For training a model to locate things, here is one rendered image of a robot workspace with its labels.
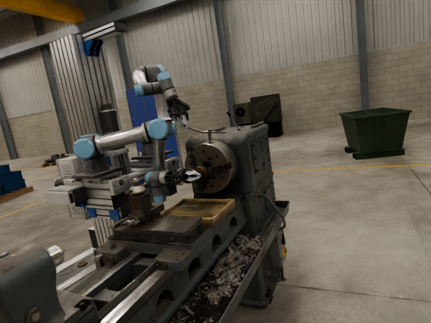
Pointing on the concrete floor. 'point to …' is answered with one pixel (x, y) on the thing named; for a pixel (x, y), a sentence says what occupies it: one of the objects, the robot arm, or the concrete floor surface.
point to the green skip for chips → (375, 132)
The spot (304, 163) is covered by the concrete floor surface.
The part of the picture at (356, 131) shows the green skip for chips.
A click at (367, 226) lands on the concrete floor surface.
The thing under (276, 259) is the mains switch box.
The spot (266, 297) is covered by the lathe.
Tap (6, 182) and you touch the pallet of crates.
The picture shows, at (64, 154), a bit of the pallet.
